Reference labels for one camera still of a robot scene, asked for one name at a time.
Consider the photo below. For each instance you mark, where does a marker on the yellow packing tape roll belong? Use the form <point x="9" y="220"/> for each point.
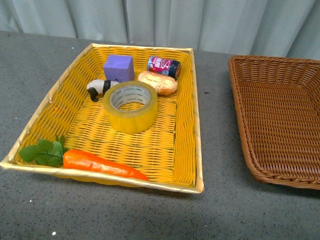
<point x="131" y="121"/>

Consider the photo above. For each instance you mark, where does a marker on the yellow woven basket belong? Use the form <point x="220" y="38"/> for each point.
<point x="169" y="152"/>

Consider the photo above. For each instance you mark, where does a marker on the brown wicker basket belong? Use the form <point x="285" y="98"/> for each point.
<point x="277" y="103"/>

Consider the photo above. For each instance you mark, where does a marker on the toy bread loaf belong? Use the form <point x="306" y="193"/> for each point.
<point x="162" y="84"/>

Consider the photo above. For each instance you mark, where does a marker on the small red labelled can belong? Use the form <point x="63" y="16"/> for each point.
<point x="163" y="66"/>

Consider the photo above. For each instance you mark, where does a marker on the purple foam cube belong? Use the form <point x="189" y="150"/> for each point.
<point x="119" y="68"/>

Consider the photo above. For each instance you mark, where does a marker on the toy panda figure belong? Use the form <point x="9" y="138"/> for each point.
<point x="99" y="86"/>

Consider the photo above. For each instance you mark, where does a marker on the orange toy carrot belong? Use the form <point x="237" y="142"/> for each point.
<point x="55" y="154"/>

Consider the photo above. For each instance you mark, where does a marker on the grey curtain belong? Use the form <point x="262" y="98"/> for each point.
<point x="284" y="28"/>

